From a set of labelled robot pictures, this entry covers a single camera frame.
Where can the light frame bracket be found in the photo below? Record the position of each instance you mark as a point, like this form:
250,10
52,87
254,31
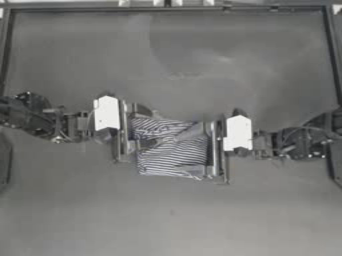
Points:
123,2
158,2
176,2
209,2

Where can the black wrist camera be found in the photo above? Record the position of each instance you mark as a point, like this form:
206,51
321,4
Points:
239,112
103,135

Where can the navy white striped t-shirt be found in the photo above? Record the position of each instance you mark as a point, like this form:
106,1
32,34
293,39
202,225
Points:
174,153

